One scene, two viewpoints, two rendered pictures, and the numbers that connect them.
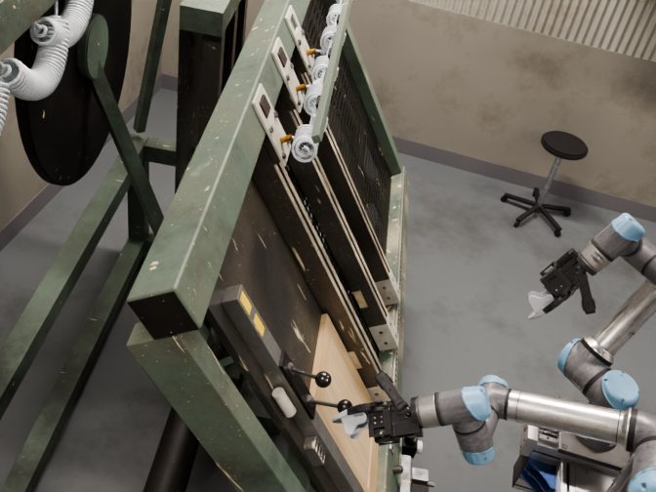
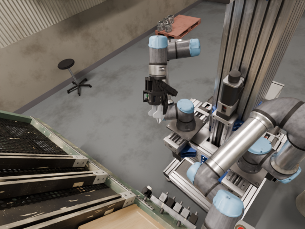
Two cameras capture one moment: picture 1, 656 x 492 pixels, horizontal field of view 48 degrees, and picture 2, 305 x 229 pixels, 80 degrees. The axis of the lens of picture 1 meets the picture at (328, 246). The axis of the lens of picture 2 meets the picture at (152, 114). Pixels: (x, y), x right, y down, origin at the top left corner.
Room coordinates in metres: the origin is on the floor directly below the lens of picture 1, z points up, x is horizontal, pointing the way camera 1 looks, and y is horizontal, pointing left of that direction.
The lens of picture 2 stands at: (1.10, -0.19, 2.18)
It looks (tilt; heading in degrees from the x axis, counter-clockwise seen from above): 48 degrees down; 316
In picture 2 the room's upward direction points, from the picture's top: 13 degrees counter-clockwise
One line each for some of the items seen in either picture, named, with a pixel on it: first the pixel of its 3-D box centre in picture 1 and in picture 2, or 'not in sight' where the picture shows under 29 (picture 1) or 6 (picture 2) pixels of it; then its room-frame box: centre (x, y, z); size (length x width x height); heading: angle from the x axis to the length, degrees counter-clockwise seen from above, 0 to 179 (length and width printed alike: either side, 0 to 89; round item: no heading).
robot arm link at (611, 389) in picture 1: (613, 396); (184, 109); (1.56, -0.94, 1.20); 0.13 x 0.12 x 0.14; 38
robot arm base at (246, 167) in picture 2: not in sight; (250, 158); (1.06, -0.88, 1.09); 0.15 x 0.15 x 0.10
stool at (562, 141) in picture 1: (549, 178); (72, 76); (4.25, -1.35, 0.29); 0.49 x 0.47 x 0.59; 87
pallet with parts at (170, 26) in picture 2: not in sight; (178, 23); (3.67, -4.19, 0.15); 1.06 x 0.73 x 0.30; 83
